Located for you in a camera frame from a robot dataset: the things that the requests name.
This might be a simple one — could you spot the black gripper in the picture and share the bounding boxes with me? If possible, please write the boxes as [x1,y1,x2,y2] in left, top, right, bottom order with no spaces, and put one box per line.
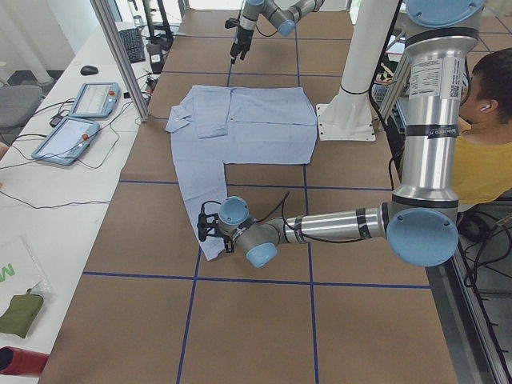
[219,233,234,253]
[230,26,253,64]

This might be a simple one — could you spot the light blue striped shirt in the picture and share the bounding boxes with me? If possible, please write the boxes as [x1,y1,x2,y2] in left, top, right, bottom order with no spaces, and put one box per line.
[165,84,319,262]

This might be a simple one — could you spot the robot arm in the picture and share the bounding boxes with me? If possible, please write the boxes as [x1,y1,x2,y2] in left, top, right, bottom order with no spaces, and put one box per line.
[212,1,484,267]
[225,0,324,64]

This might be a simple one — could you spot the black keyboard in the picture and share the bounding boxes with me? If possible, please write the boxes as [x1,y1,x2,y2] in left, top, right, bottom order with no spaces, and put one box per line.
[118,28,146,63]

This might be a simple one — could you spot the upper blue teach pendant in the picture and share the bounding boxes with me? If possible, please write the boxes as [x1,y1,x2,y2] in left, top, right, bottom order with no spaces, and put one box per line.
[69,82,120,118]

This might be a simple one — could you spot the blue teach pendant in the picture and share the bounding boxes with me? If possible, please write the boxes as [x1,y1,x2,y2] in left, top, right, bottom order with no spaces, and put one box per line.
[31,117,100,166]
[69,82,120,118]

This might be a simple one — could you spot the black computer mouse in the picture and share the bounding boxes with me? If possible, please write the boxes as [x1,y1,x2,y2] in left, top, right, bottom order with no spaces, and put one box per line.
[80,65,98,76]

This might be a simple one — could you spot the clear plastic bag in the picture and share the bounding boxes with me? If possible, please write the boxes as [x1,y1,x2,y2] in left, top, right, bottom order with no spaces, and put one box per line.
[0,234,57,341]

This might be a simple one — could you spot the lower blue teach pendant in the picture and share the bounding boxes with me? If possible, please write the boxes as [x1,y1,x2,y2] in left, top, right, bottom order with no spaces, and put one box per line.
[31,117,100,166]

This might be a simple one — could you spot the olive green folded cloth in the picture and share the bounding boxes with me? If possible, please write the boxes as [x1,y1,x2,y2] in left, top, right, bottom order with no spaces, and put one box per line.
[1,294,44,338]

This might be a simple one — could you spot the grey office chair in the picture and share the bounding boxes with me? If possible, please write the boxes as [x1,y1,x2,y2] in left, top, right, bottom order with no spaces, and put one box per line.
[1,85,42,130]

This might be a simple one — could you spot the red cylinder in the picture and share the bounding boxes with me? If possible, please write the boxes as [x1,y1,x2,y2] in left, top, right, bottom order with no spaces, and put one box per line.
[1,346,49,378]

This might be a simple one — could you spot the person in yellow shirt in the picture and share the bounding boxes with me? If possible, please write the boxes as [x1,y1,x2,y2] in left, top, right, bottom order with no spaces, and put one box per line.
[452,48,511,212]

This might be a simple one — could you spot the wrist black camera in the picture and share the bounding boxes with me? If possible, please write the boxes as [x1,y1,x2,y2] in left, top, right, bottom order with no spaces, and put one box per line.
[197,200,222,242]
[225,18,240,29]

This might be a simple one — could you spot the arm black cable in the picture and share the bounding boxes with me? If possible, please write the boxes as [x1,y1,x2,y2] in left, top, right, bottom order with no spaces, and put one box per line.
[255,191,381,244]

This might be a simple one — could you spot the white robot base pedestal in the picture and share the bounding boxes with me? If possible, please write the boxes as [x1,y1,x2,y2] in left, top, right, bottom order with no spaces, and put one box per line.
[318,1,382,141]

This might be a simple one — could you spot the aluminium frame post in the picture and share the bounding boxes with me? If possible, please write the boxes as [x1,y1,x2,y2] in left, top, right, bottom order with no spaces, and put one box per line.
[90,0,149,122]

